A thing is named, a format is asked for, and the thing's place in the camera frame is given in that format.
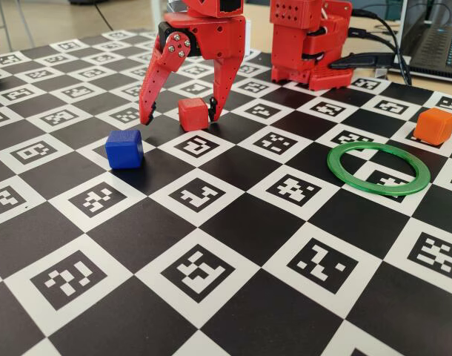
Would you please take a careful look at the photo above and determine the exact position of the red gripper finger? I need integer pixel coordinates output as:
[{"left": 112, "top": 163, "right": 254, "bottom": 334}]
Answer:
[
  {"left": 138, "top": 31, "right": 193, "bottom": 126},
  {"left": 209, "top": 57, "right": 246, "bottom": 123}
]

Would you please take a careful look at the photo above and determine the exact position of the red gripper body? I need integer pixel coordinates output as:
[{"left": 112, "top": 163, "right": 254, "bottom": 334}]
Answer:
[{"left": 158, "top": 13, "right": 247, "bottom": 61}]

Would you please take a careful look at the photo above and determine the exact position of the red cube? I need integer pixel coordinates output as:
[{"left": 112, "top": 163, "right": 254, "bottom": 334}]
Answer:
[{"left": 177, "top": 97, "right": 210, "bottom": 133}]

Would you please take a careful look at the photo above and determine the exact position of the blue cube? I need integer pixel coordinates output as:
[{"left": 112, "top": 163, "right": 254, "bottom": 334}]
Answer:
[{"left": 104, "top": 129, "right": 144, "bottom": 171}]

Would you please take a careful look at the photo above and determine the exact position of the orange cube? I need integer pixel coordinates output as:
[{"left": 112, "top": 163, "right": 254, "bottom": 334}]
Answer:
[{"left": 413, "top": 108, "right": 452, "bottom": 146}]

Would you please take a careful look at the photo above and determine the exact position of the white table leg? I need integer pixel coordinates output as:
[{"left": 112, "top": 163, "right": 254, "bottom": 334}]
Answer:
[{"left": 150, "top": 0, "right": 164, "bottom": 33}]

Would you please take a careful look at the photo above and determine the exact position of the black white marker checkerboard mat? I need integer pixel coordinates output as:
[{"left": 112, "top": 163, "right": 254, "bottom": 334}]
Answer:
[{"left": 0, "top": 29, "right": 452, "bottom": 356}]

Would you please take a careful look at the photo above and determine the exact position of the dark laptop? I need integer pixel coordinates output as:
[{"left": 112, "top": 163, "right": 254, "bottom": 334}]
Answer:
[{"left": 390, "top": 0, "right": 452, "bottom": 85}]

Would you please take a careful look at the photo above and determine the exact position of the black cable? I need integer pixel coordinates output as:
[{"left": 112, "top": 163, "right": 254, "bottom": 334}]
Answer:
[
  {"left": 348, "top": 28, "right": 411, "bottom": 81},
  {"left": 350, "top": 9, "right": 413, "bottom": 87}
]

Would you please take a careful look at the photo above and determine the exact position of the green plastic ring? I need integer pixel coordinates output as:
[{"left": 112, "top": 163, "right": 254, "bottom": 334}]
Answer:
[{"left": 326, "top": 142, "right": 431, "bottom": 197}]

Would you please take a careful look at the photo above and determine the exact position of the black clamp handle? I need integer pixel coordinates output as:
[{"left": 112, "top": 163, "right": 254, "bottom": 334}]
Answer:
[{"left": 328, "top": 51, "right": 397, "bottom": 72}]

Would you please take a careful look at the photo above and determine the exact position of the grey metal furniture frame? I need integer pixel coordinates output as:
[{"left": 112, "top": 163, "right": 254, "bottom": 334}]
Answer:
[{"left": 0, "top": 0, "right": 35, "bottom": 53}]

